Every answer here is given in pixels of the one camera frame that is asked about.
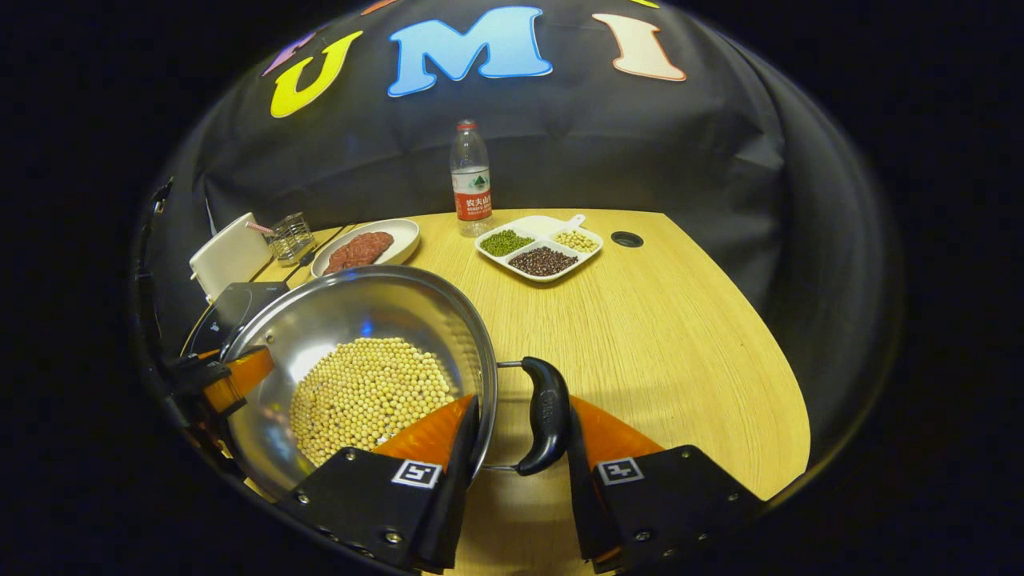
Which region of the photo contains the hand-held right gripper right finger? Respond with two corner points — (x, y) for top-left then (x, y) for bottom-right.
(566, 396), (765, 573)

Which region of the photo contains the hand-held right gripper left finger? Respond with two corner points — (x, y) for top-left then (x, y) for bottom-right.
(276, 394), (481, 573)

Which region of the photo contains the black induction cooktop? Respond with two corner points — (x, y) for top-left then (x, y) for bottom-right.
(182, 281), (290, 357)

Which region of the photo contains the stainless steel pot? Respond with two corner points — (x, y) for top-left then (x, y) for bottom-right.
(220, 266), (572, 501)

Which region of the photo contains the pile of soybeans in pot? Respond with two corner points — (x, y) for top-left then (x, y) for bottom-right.
(290, 337), (458, 468)

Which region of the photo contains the white toaster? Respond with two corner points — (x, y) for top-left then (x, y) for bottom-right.
(190, 212), (274, 303)

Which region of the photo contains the clear glass holder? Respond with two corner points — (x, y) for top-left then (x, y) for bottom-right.
(268, 212), (317, 266)

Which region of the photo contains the red meat slice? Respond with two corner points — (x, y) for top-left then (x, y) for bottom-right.
(324, 240), (365, 275)
(348, 231), (394, 265)

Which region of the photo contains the white round plate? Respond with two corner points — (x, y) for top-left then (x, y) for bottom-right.
(310, 218), (421, 278)

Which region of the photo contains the heap of dark red beans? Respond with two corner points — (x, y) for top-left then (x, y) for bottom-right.
(508, 246), (578, 278)

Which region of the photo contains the heap of green mung beans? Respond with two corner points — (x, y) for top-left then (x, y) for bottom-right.
(480, 230), (535, 258)

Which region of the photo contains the white divided dish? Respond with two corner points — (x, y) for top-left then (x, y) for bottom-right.
(474, 214), (604, 284)

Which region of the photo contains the plastic water bottle red label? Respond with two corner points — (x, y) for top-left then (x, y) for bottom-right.
(450, 120), (494, 238)

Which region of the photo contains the black backdrop cloth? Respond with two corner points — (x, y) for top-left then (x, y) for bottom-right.
(132, 0), (905, 465)

